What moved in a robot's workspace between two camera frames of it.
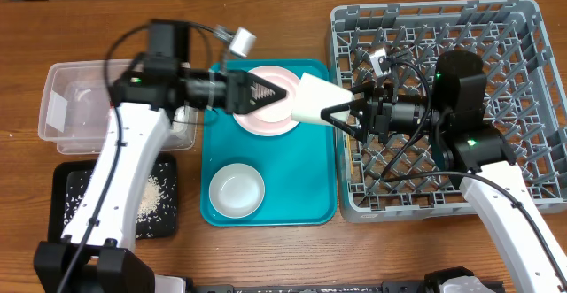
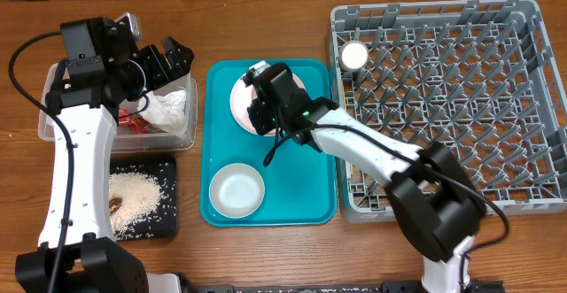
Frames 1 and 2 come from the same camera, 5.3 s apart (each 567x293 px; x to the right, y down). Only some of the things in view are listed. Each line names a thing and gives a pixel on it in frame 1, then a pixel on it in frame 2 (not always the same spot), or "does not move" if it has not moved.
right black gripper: (376, 108) to (260, 125)
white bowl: (236, 190) does not move
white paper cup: (315, 95) to (353, 56)
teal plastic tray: (298, 166) does not move
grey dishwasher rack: (398, 45) does not move
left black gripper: (237, 91) to (160, 73)
